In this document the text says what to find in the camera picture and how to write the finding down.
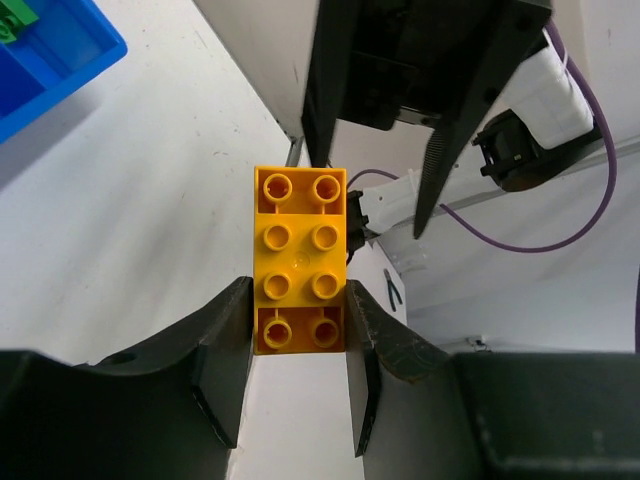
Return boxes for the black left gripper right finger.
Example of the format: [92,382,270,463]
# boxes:
[345,280,639,479]

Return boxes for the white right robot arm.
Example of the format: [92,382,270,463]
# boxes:
[301,1,615,236]

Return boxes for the blue divided plastic bin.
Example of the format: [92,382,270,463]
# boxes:
[1,0,127,141]

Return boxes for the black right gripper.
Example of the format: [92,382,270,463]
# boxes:
[301,0,552,239]

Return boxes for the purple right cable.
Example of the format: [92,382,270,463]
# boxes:
[345,22,619,254]

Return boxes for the green handled pliers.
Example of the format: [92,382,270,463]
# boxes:
[383,268,403,312]

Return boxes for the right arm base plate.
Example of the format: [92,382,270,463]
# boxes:
[346,190,369,264]

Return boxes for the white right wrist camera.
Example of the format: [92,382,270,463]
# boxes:
[502,30,593,150]

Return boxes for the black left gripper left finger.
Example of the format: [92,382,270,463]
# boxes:
[1,277,253,479]

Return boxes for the small green brick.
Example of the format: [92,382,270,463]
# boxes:
[0,0,39,44]

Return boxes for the yellow studded brick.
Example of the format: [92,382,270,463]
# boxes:
[253,166,347,355]

